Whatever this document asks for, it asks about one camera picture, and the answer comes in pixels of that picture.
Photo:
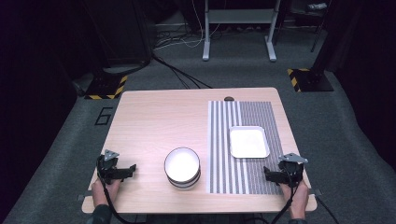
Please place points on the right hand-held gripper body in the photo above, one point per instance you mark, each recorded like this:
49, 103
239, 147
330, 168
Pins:
292, 172

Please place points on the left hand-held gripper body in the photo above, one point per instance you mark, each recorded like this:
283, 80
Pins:
107, 169

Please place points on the person's left hand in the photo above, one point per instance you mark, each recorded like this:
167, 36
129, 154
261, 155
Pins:
101, 193

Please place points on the person's right hand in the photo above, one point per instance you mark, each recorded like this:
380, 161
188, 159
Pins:
298, 200

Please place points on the white rectangular tray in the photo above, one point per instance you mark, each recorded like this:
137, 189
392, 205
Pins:
249, 142

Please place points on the striped grey white placemat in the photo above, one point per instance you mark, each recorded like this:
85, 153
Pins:
224, 174

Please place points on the black hazard-striped stand base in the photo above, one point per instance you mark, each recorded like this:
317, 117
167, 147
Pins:
311, 81
106, 87

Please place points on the black cabinet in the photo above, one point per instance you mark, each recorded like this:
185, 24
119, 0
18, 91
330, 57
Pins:
121, 31

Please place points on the thin black tripod leg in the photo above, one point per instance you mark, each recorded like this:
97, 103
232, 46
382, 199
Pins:
319, 34

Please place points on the grey power strip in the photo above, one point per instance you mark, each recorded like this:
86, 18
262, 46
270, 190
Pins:
317, 6

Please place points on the grey table side bracket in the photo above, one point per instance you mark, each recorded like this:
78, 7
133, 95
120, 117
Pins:
82, 196

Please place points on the white metal desk frame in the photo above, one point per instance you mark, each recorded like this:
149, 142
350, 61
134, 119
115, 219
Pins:
239, 16

